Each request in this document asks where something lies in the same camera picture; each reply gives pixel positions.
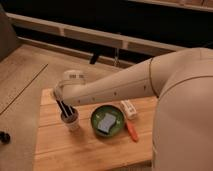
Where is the black table leg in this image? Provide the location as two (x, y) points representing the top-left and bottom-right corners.
(89, 53), (100, 65)

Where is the black object on floor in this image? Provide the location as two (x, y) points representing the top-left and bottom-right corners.
(0, 131), (11, 144)

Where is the wooden board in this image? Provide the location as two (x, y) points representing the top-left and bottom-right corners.
(34, 89), (157, 171)

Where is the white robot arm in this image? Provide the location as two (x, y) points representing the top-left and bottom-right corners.
(53, 48), (213, 171)

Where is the blue sponge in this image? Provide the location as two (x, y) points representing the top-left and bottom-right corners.
(98, 113), (116, 133)

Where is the grey cabinet corner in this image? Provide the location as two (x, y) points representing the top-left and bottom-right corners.
(0, 4), (21, 61)

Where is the orange marker pen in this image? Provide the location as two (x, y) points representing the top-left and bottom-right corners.
(126, 120), (139, 142)

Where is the green bowl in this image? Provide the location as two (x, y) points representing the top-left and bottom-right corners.
(91, 105), (125, 137)

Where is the white glue bottle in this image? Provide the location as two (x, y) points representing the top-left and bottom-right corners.
(120, 100), (137, 119)

